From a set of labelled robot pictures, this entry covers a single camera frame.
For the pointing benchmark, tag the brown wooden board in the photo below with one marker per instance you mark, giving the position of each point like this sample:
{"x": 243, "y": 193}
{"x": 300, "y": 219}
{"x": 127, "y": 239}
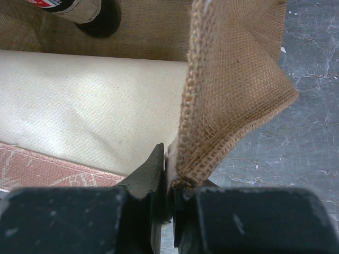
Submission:
{"x": 24, "y": 168}

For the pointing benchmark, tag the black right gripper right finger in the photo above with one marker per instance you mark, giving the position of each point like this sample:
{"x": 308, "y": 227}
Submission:
{"x": 214, "y": 219}

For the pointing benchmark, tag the burlap canvas tote bag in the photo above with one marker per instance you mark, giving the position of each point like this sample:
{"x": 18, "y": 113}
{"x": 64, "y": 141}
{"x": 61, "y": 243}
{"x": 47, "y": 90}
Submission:
{"x": 196, "y": 75}

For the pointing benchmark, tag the red-capped beverage bottle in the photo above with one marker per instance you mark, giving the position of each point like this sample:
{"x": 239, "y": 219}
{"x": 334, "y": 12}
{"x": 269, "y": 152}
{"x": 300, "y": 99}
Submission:
{"x": 96, "y": 18}

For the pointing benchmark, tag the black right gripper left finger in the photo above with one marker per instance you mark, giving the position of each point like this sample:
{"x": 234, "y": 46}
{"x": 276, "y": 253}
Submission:
{"x": 125, "y": 218}

